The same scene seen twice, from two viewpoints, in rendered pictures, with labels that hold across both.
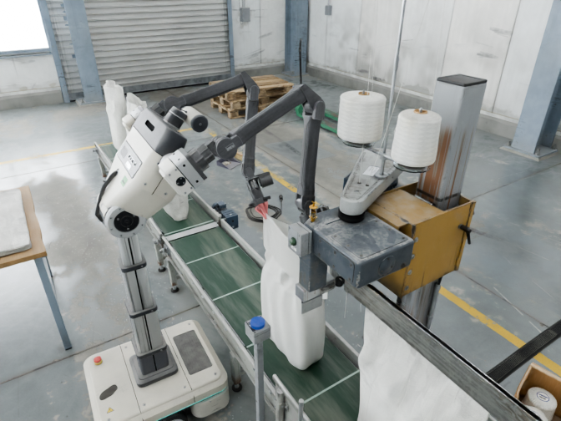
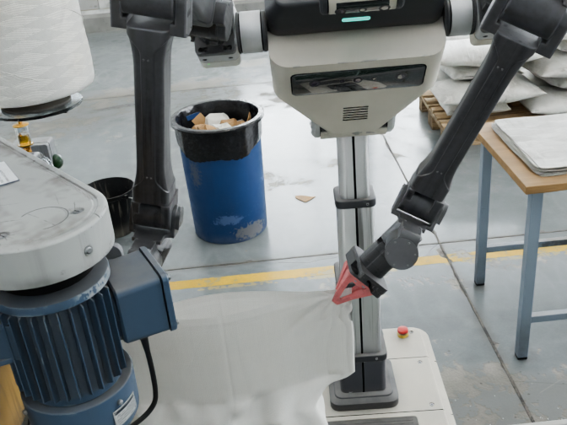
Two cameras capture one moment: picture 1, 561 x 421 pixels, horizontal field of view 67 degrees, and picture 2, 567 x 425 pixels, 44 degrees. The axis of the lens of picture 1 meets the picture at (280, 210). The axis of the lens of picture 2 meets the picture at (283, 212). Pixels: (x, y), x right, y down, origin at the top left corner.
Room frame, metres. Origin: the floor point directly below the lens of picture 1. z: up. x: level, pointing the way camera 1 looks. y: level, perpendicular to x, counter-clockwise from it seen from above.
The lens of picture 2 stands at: (2.26, -0.90, 1.78)
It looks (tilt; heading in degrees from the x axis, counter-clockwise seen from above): 27 degrees down; 122
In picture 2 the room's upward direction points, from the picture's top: 5 degrees counter-clockwise
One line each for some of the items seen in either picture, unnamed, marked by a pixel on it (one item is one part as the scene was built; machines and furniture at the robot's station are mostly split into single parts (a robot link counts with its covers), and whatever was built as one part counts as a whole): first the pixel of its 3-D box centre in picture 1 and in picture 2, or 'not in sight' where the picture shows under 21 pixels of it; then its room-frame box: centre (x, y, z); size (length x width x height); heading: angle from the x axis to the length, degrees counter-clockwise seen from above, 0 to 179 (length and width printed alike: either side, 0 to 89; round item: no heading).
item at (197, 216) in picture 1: (147, 180); not in sight; (3.61, 1.26, 0.34); 2.21 x 0.39 x 0.09; 33
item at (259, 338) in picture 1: (257, 329); not in sight; (1.24, 0.09, 0.81); 0.08 x 0.08 x 0.06; 33
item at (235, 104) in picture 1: (252, 94); not in sight; (7.26, 0.48, 0.22); 1.21 x 0.84 x 0.14; 123
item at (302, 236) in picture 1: (300, 239); (35, 163); (1.19, -0.06, 1.29); 0.08 x 0.05 x 0.09; 33
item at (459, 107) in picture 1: (418, 286); not in sight; (1.43, -0.60, 0.88); 0.12 x 0.11 x 1.74; 123
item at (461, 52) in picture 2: not in sight; (483, 51); (1.11, 3.58, 0.57); 0.66 x 0.42 x 0.13; 25
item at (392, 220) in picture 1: (377, 230); not in sight; (1.29, -0.35, 1.26); 0.22 x 0.05 x 0.16; 33
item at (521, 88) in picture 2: not in sight; (484, 88); (1.14, 3.55, 0.33); 0.66 x 0.43 x 0.13; 33
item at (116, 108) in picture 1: (119, 119); not in sight; (4.21, 1.64, 0.74); 0.47 x 0.20 x 0.72; 35
